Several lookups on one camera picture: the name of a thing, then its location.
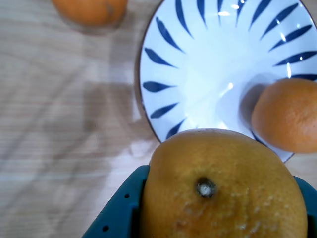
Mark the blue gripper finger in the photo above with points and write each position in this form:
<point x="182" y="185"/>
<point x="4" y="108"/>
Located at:
<point x="312" y="213"/>
<point x="116" y="213"/>

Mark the yellow-orange mandarin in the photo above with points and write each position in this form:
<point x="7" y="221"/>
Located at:
<point x="223" y="210"/>

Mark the dark orange oval mandarin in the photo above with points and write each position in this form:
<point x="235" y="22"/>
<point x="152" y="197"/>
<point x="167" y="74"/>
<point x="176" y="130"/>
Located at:
<point x="287" y="116"/>

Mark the small round orange mandarin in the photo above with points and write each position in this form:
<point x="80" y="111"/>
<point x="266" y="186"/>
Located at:
<point x="91" y="11"/>

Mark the white plate blue strokes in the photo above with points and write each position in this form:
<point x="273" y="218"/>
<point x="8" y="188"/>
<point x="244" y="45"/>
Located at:
<point x="203" y="69"/>

